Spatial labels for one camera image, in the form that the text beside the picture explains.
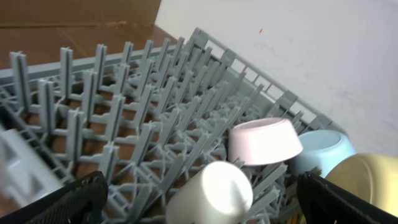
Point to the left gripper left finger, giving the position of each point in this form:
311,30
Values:
80,202

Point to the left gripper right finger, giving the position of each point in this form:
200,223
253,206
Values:
322,202

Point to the light blue bowl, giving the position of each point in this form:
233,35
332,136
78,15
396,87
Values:
323,149

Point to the yellow plate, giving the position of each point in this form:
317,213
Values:
369,176

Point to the white pink bowl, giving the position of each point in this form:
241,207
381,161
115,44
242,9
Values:
263,141

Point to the cream white cup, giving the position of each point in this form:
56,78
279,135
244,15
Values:
218,194

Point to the grey plastic dish rack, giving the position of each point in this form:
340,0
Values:
148,119

